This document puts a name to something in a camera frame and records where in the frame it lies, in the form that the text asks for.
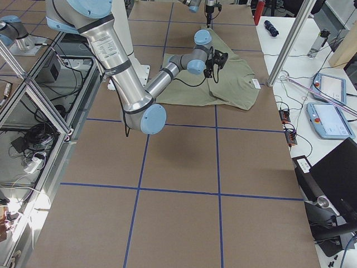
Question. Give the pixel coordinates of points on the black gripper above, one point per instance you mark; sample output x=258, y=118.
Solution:
x=211, y=62
x=209, y=10

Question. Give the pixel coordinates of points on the olive green long-sleeve shirt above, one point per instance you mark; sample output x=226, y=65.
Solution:
x=233, y=85

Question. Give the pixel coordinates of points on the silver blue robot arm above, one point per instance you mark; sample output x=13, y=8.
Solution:
x=94, y=21
x=194, y=5

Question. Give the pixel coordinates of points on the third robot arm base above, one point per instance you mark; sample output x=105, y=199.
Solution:
x=15, y=36

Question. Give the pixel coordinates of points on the white paper garment tag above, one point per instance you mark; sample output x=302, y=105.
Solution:
x=256, y=84

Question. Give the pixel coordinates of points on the red cylinder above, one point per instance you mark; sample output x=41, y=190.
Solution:
x=258, y=11

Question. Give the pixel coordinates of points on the dark folded umbrella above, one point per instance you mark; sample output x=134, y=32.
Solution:
x=270, y=28

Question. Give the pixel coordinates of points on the orange circuit board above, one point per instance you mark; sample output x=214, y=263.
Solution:
x=284, y=116

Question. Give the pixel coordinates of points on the pink grabber stick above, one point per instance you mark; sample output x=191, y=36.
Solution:
x=322, y=95

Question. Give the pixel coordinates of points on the clear water bottle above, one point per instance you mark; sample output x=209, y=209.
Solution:
x=318, y=43

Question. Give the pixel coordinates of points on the far blue teach pendant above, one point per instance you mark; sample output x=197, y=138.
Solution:
x=332, y=86

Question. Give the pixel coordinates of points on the blue teach pendant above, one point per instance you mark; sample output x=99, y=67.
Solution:
x=332, y=86
x=329, y=122

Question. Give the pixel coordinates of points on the near blue teach pendant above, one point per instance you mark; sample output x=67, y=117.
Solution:
x=329, y=122

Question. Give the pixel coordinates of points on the black box with label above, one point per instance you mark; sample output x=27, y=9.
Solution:
x=302, y=167

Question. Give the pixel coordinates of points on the black laptop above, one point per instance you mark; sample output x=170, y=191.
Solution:
x=335, y=174

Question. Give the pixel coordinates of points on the white power strip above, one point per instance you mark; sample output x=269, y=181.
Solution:
x=34, y=165

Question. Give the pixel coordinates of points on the aluminium frame post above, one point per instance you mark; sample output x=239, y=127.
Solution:
x=292, y=36

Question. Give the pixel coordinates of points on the aluminium frame rack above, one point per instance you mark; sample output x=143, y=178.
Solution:
x=41, y=115

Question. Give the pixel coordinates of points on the black camera stand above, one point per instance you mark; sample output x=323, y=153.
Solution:
x=332, y=232

